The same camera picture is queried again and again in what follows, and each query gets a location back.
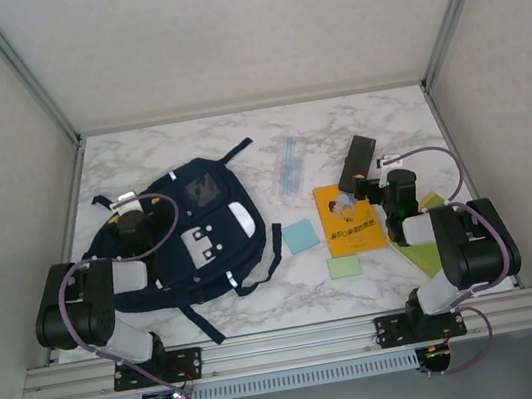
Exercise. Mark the aluminium side rail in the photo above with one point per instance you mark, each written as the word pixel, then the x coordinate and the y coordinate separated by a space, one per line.
pixel 67 241
pixel 449 130

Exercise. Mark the aluminium back frame rail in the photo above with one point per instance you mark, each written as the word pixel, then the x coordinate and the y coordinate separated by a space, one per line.
pixel 404 84

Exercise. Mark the right aluminium side rail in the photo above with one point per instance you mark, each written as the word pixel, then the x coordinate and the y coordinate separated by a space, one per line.
pixel 449 130

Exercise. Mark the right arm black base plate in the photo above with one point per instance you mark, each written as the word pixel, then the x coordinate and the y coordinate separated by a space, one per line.
pixel 393 328

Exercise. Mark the aluminium mounting rail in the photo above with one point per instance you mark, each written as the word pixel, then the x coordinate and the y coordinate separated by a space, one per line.
pixel 289 347

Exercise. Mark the clear bag of blue pens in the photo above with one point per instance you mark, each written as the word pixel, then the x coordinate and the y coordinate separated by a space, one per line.
pixel 289 170

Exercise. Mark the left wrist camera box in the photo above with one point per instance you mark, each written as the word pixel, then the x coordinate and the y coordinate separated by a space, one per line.
pixel 125 204

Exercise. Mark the left aluminium side rail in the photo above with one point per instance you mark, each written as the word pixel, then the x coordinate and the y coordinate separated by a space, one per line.
pixel 67 241

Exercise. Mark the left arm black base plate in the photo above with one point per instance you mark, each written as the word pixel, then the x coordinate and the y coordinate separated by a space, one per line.
pixel 190 360

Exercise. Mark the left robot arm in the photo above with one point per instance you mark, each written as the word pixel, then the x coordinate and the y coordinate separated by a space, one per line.
pixel 86 309

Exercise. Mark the black pencil case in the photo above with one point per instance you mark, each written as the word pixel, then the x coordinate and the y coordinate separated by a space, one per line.
pixel 359 157

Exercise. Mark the green sticky note pad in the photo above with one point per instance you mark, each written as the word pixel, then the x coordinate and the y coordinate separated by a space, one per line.
pixel 344 267

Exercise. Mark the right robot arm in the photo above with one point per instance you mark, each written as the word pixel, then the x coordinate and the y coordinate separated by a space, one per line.
pixel 477 252

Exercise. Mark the green notebook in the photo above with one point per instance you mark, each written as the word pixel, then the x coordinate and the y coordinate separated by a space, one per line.
pixel 422 258

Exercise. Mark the left aluminium frame post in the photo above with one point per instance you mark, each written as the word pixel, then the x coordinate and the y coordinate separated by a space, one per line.
pixel 24 70

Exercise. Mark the aluminium frame post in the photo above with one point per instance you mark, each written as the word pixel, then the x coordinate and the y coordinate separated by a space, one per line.
pixel 24 70
pixel 457 2

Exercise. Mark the right aluminium frame post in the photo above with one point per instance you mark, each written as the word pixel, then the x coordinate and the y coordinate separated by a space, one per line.
pixel 457 2

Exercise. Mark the orange picture book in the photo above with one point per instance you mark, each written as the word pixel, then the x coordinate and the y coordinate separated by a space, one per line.
pixel 352 231

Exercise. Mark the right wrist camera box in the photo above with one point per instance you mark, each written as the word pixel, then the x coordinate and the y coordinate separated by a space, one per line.
pixel 390 162

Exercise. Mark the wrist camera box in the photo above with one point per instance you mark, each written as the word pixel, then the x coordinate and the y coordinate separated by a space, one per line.
pixel 125 204
pixel 390 162

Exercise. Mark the blue sticky note pad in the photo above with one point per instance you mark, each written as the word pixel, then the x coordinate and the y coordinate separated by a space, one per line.
pixel 301 237

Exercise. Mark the navy blue backpack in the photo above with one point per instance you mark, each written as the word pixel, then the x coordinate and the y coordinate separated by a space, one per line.
pixel 206 269

